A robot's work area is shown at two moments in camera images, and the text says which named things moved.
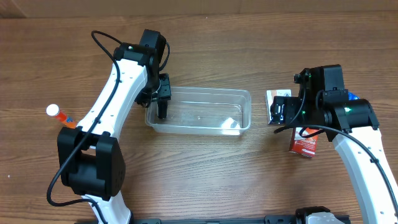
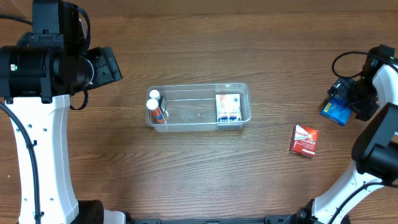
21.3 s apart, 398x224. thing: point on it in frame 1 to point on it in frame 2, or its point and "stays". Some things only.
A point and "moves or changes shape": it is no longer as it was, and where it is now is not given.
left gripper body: (163, 92) to (104, 69)
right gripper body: (277, 109) to (344, 92)
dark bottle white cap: (162, 108) moves or changes shape
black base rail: (268, 219) stays
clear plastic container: (203, 111) stays
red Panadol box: (305, 146) stays
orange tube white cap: (53, 110) moves or changes shape
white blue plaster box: (270, 94) to (228, 107)
